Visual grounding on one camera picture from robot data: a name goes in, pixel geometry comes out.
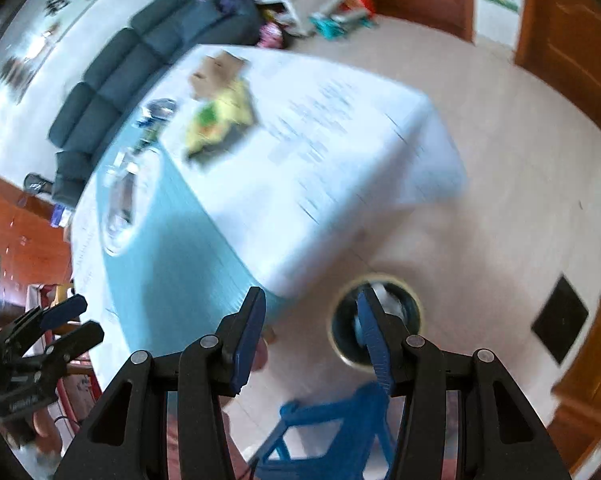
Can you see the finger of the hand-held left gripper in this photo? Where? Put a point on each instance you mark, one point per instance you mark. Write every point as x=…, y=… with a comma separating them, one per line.
x=80, y=337
x=63, y=311

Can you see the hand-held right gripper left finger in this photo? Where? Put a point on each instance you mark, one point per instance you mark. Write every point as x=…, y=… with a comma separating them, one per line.
x=248, y=345

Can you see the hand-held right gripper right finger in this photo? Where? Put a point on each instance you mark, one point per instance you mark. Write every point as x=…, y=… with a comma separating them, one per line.
x=375, y=345

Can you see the dark bin with cream rim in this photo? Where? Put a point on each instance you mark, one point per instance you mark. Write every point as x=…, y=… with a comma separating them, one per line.
x=345, y=325

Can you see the person's left hand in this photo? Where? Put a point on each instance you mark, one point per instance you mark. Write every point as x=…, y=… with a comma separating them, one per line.
x=45, y=425

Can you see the crumpled white paper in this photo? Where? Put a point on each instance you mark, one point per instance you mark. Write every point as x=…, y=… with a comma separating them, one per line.
x=393, y=302

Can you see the reddish wooden cabinet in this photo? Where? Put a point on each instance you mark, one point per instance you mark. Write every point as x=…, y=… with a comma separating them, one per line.
x=20, y=240

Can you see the blue plastic stool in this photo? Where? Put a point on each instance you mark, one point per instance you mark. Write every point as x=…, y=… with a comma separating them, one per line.
x=330, y=415

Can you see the teal table mat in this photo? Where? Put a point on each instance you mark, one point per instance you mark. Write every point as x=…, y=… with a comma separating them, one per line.
x=180, y=260

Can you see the black square floor mat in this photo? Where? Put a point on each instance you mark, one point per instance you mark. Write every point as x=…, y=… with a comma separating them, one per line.
x=560, y=320

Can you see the table with white-teal cloth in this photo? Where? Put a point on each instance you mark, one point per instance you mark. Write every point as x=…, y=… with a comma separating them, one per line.
x=330, y=160

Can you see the blue shiny wrapper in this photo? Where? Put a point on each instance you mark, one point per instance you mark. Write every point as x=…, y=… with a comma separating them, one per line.
x=155, y=110

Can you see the light wooden cabinet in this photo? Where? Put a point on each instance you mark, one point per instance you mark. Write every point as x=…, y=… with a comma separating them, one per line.
x=595, y=390

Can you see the yellow green packet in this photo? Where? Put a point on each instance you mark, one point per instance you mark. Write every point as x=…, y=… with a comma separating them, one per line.
x=220, y=115

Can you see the dark blue-grey sofa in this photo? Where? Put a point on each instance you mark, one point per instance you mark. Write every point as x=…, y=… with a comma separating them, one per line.
x=130, y=70

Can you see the brown cardboard box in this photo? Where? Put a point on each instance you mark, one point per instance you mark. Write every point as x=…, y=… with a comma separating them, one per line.
x=215, y=72

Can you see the white plastic stool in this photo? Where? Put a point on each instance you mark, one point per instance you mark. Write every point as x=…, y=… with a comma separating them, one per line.
x=305, y=5

